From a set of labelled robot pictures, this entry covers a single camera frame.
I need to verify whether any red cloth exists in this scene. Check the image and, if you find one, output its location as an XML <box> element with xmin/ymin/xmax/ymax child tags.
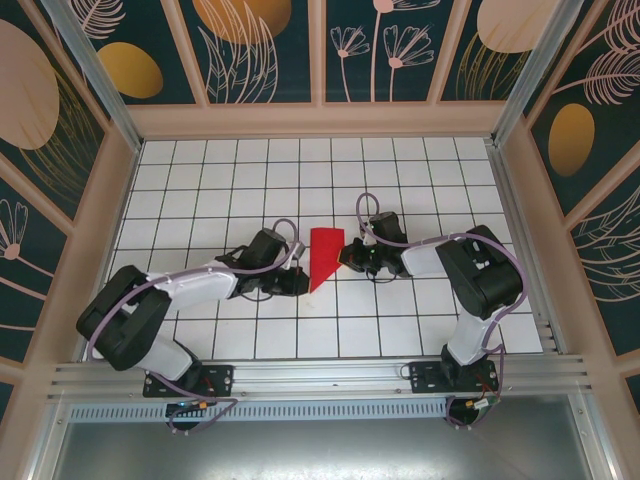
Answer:
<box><xmin>308</xmin><ymin>227</ymin><xmax>347</xmax><ymax>295</ymax></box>

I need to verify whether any grey metal sheet panel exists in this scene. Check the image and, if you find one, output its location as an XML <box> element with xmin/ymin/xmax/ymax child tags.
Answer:
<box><xmin>27</xmin><ymin>394</ymin><xmax>614</xmax><ymax>480</ymax></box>

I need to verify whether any small controller circuit board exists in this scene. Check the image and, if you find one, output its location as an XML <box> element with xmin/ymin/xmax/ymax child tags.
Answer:
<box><xmin>166</xmin><ymin>398</ymin><xmax>214</xmax><ymax>415</ymax></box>
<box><xmin>467</xmin><ymin>394</ymin><xmax>503</xmax><ymax>414</ymax></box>

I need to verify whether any long aluminium mounting rail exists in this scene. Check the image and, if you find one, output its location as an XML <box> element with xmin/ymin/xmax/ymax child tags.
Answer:
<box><xmin>47</xmin><ymin>353</ymin><xmax>601</xmax><ymax>401</ymax></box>

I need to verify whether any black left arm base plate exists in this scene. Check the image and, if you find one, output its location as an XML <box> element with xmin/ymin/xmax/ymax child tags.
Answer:
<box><xmin>142</xmin><ymin>363</ymin><xmax>235</xmax><ymax>399</ymax></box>

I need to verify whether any slotted grey cable duct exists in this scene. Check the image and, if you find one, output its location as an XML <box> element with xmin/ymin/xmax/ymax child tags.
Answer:
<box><xmin>67</xmin><ymin>399</ymin><xmax>454</xmax><ymax>424</ymax></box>

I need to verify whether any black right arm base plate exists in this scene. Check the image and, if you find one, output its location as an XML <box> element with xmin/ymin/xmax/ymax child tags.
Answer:
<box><xmin>408</xmin><ymin>359</ymin><xmax>499</xmax><ymax>394</ymax></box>

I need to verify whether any aluminium side rail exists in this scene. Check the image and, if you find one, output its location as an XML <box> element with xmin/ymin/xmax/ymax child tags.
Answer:
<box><xmin>485</xmin><ymin>139</ymin><xmax>571</xmax><ymax>357</ymax></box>

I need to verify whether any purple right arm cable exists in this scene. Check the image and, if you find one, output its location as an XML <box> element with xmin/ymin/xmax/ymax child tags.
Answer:
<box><xmin>355</xmin><ymin>192</ymin><xmax>530</xmax><ymax>432</ymax></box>

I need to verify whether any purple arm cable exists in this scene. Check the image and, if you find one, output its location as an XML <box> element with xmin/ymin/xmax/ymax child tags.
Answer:
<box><xmin>355</xmin><ymin>192</ymin><xmax>530</xmax><ymax>432</ymax></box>
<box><xmin>88</xmin><ymin>218</ymin><xmax>305</xmax><ymax>435</ymax></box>

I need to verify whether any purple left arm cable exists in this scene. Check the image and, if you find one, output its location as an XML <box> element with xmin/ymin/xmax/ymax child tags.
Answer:
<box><xmin>88</xmin><ymin>218</ymin><xmax>305</xmax><ymax>435</ymax></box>

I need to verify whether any aluminium frame post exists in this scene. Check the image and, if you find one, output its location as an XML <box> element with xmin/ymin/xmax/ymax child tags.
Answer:
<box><xmin>39</xmin><ymin>0</ymin><xmax>146</xmax><ymax>154</ymax></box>
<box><xmin>489</xmin><ymin>0</ymin><xmax>596</xmax><ymax>146</ymax></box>

